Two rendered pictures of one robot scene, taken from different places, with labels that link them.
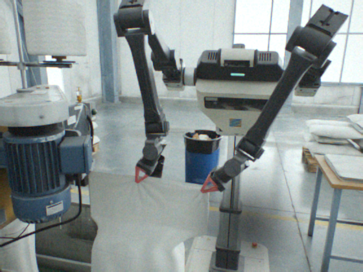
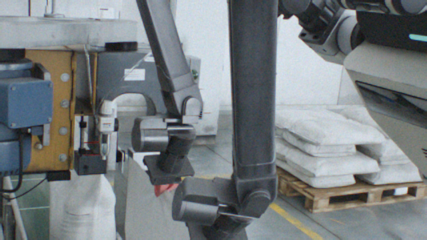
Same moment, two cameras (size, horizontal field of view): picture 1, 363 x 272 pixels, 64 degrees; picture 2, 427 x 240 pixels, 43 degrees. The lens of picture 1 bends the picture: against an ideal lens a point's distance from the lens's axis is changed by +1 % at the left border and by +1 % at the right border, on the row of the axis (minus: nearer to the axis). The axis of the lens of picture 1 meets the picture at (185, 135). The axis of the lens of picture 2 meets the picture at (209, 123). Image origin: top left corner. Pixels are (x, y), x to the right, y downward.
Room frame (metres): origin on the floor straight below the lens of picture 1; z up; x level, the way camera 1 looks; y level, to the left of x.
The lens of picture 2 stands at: (0.41, -0.78, 1.51)
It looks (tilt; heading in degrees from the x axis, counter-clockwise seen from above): 14 degrees down; 51
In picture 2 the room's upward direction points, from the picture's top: 5 degrees clockwise
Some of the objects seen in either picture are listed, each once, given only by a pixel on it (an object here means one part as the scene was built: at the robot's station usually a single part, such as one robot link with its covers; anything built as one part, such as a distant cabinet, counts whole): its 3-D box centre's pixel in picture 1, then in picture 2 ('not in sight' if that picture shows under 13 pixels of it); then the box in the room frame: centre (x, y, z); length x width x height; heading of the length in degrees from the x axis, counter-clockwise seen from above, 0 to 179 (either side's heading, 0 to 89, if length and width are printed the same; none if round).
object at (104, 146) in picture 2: not in sight; (104, 143); (1.04, 0.43, 1.11); 0.03 x 0.03 x 0.06
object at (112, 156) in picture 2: not in sight; (110, 147); (1.09, 0.49, 1.08); 0.03 x 0.01 x 0.13; 167
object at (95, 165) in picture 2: not in sight; (90, 162); (1.03, 0.50, 1.04); 0.08 x 0.06 x 0.05; 167
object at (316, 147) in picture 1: (332, 148); not in sight; (3.88, -2.07, 0.33); 0.66 x 0.43 x 0.13; 77
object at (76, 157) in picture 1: (78, 158); (22, 107); (0.78, 0.31, 1.25); 0.10 x 0.08 x 0.12; 12
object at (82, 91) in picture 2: not in sight; (77, 77); (1.03, 0.58, 1.26); 0.22 x 0.05 x 0.16; 77
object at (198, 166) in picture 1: (201, 160); not in sight; (3.31, -0.21, 0.32); 0.51 x 0.48 x 0.65; 167
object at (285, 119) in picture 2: not in sight; (305, 119); (3.78, 2.18, 0.56); 0.66 x 0.43 x 0.15; 165
